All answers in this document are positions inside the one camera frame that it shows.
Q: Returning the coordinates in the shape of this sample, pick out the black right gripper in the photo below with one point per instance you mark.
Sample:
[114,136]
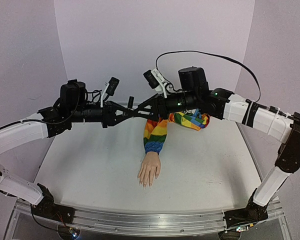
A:
[155,107]

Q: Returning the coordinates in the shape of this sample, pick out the rainbow striped jacket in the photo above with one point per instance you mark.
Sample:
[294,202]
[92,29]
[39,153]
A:
[155,132]

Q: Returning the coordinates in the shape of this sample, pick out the aluminium front rail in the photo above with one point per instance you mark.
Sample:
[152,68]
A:
[157,224]

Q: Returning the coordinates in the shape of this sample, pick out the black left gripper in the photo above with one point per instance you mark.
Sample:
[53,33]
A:
[110,117]

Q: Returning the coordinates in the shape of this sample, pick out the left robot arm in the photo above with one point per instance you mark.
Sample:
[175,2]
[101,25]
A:
[74,105]

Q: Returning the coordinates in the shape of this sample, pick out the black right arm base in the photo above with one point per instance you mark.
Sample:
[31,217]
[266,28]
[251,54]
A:
[251,214]

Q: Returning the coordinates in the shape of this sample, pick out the mannequin hand with clear nails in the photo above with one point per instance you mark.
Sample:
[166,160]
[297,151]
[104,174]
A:
[150,169]

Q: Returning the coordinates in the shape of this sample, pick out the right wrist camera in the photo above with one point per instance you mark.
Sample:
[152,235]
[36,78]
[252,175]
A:
[156,81]

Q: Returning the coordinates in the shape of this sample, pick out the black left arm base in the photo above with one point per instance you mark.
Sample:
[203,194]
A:
[48,209]

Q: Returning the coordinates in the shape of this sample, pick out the nail polish bottle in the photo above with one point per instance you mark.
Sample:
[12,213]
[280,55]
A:
[130,112]

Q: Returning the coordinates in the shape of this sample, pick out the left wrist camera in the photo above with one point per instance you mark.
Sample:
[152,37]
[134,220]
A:
[109,90]

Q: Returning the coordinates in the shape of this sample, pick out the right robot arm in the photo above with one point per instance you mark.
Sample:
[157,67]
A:
[270,120]

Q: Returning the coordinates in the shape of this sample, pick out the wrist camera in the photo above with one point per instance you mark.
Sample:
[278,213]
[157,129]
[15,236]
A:
[156,81]
[109,90]

